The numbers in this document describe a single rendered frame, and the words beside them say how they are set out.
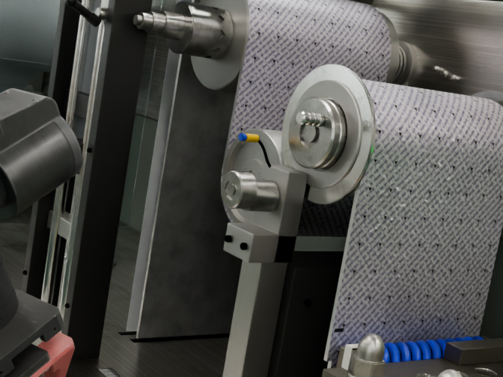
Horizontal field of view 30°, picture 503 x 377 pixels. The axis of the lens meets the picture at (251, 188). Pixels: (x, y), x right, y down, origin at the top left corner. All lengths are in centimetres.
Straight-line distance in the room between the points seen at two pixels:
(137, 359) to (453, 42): 61
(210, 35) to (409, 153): 31
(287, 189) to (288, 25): 26
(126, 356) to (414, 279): 42
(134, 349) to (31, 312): 67
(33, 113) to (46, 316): 13
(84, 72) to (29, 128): 66
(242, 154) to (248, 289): 18
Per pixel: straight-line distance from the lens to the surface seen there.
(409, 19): 139
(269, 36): 114
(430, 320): 108
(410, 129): 98
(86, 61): 127
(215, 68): 119
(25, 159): 60
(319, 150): 96
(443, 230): 105
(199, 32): 114
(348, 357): 94
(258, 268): 100
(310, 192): 100
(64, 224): 125
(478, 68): 129
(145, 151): 198
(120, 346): 129
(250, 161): 109
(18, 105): 61
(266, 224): 101
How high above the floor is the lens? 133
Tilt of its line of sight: 9 degrees down
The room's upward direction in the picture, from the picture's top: 10 degrees clockwise
